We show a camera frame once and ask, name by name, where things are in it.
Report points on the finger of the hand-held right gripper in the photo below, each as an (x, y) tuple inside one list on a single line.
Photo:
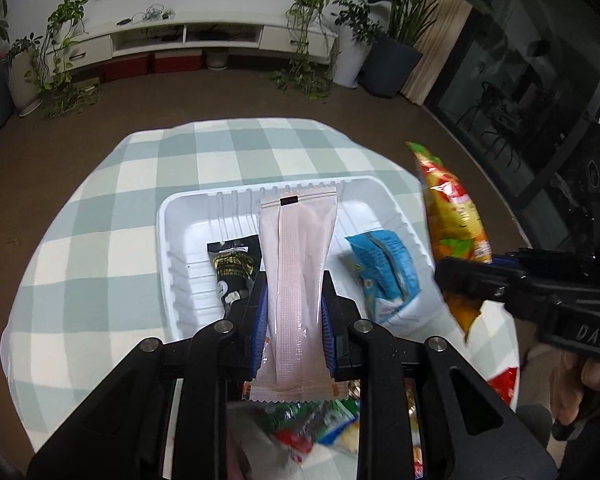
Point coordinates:
[(507, 260), (470, 277)]

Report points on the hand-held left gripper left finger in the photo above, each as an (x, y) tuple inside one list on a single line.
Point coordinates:
[(261, 325)]

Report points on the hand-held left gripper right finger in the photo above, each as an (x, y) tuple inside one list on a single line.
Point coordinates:
[(328, 335)]

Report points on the pale pink snack packet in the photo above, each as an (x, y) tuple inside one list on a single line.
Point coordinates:
[(295, 270)]

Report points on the yellow red snack packet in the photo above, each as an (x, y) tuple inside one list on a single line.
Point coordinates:
[(450, 210)]

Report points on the white plastic tray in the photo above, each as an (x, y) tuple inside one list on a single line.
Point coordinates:
[(200, 215)]

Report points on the person's right hand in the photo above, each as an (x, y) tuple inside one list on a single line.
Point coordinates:
[(567, 385)]

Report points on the black snack packet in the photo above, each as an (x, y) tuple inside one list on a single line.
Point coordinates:
[(235, 265)]

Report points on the blue and white snack packet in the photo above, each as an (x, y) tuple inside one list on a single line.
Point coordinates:
[(385, 265)]

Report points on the pile of mixed snack packets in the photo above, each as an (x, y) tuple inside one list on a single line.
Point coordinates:
[(300, 435)]

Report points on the shiny red snack packet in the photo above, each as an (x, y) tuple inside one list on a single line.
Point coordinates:
[(505, 385)]

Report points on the green white checked tablecloth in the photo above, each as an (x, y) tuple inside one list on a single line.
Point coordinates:
[(130, 210)]

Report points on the dark glass sliding door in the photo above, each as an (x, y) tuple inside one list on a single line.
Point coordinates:
[(520, 85)]

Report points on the tall broadleaf plant dark pot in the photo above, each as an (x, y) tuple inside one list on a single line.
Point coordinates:
[(387, 65)]

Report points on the beige curtain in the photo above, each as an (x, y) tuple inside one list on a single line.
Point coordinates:
[(450, 20)]

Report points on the bushy plant tall white pot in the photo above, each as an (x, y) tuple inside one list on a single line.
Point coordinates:
[(352, 60)]

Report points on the red storage box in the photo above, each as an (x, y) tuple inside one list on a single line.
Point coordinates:
[(125, 67), (177, 62)]

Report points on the white television cabinet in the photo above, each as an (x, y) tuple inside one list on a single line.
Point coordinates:
[(230, 22)]

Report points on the hanging vine plant on cabinet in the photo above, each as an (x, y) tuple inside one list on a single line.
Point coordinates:
[(305, 5)]

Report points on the trailing vine plant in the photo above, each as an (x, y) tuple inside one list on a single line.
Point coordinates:
[(67, 15)]

